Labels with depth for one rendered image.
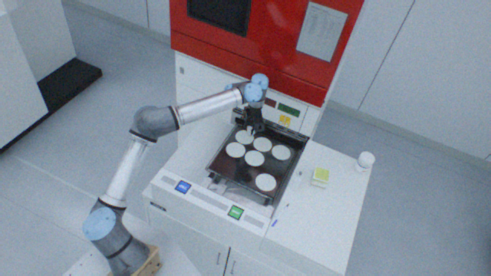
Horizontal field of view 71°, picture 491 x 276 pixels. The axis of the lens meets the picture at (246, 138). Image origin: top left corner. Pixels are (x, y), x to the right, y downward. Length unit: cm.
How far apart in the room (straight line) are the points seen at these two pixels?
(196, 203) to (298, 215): 45
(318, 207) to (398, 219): 149
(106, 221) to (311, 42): 103
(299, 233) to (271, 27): 86
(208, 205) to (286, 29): 80
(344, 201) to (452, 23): 181
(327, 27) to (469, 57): 192
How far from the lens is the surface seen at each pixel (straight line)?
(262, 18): 150
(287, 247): 148
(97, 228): 132
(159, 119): 127
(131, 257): 137
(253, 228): 149
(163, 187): 157
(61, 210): 276
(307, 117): 176
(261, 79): 151
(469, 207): 348
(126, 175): 142
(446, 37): 311
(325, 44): 145
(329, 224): 158
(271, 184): 169
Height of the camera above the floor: 227
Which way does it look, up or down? 48 degrees down
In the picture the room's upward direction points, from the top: 11 degrees clockwise
